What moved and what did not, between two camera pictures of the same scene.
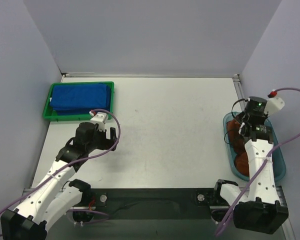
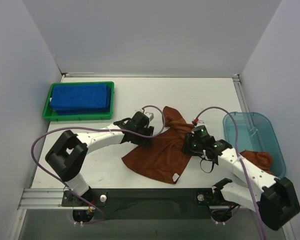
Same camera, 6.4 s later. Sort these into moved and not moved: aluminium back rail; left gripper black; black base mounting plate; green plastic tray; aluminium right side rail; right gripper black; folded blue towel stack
Moved: right gripper black; left gripper black
Not moved: green plastic tray; aluminium right side rail; black base mounting plate; aluminium back rail; folded blue towel stack
